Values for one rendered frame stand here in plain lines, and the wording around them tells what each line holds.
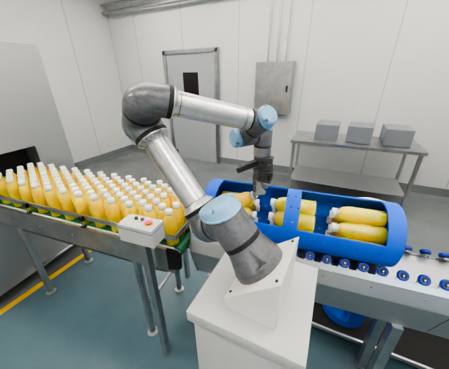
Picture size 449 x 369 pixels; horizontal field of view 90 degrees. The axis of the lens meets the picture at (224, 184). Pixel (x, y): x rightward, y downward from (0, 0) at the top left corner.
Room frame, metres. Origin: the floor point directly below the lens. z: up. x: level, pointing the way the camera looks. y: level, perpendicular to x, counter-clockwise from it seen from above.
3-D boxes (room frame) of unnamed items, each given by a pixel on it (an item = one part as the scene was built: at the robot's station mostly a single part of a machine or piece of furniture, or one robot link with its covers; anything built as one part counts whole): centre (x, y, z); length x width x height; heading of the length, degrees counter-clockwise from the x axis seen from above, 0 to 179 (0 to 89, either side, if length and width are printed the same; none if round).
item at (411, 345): (1.16, -0.92, 0.08); 1.50 x 0.52 x 0.15; 64
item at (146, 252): (0.92, 0.41, 0.50); 0.04 x 0.04 x 1.00; 70
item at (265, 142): (0.95, -0.17, 1.52); 0.09 x 0.08 x 0.11; 120
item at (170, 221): (1.01, 0.29, 1.00); 0.07 x 0.07 x 0.19
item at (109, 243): (1.41, 0.93, 0.45); 1.64 x 0.48 x 0.90; 70
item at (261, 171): (0.95, -0.18, 1.36); 0.09 x 0.08 x 0.12; 70
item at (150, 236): (0.92, 0.41, 1.05); 0.20 x 0.10 x 0.10; 70
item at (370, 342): (0.83, -0.89, 0.31); 0.06 x 0.06 x 0.63; 70
